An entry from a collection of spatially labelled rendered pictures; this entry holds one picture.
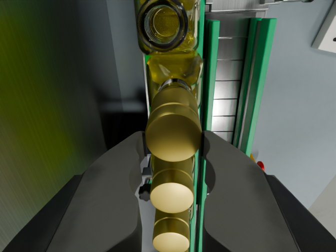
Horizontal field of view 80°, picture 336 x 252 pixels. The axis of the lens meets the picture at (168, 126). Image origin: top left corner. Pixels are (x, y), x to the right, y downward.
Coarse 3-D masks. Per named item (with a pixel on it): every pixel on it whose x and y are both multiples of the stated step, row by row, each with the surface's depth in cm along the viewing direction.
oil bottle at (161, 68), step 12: (156, 60) 19; (168, 60) 18; (180, 60) 18; (192, 60) 18; (156, 72) 18; (168, 72) 18; (180, 72) 18; (192, 72) 18; (156, 84) 18; (192, 84) 18
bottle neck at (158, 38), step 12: (156, 0) 11; (168, 0) 11; (144, 12) 11; (156, 12) 15; (180, 12) 11; (144, 24) 11; (180, 24) 11; (144, 36) 12; (156, 36) 14; (168, 36) 15; (180, 36) 12; (156, 48) 12; (168, 48) 12
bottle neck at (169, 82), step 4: (168, 80) 17; (172, 80) 17; (176, 80) 17; (180, 80) 17; (164, 84) 17; (168, 84) 16; (172, 84) 16; (176, 84) 16; (180, 84) 16; (184, 84) 17; (160, 88) 17; (184, 88) 16; (188, 88) 17
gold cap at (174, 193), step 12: (156, 168) 17; (168, 168) 16; (180, 168) 16; (156, 180) 15; (168, 180) 15; (180, 180) 15; (192, 180) 16; (156, 192) 15; (168, 192) 15; (180, 192) 15; (192, 192) 15; (156, 204) 16; (168, 204) 15; (180, 204) 15
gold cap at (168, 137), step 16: (160, 96) 14; (176, 96) 13; (192, 96) 14; (160, 112) 11; (176, 112) 11; (192, 112) 12; (160, 128) 11; (176, 128) 11; (192, 128) 11; (160, 144) 12; (176, 144) 12; (192, 144) 12; (176, 160) 12
